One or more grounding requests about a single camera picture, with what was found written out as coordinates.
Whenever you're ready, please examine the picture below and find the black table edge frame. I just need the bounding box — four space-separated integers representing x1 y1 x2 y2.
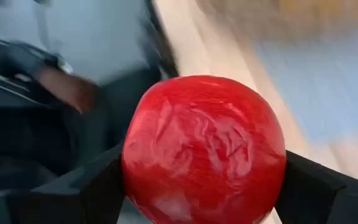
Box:
144 0 180 78

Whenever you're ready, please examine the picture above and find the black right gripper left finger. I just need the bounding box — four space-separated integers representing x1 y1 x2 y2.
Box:
0 144 126 224

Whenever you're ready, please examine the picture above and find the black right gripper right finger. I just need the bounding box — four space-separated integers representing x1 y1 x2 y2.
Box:
268 151 358 224

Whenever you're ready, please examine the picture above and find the person's hand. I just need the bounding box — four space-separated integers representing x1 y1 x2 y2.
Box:
37 67 98 114

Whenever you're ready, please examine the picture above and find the red apple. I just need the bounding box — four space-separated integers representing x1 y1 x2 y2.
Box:
121 75 287 224

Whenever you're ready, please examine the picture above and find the woven straw basket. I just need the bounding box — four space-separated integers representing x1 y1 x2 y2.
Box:
194 0 358 43

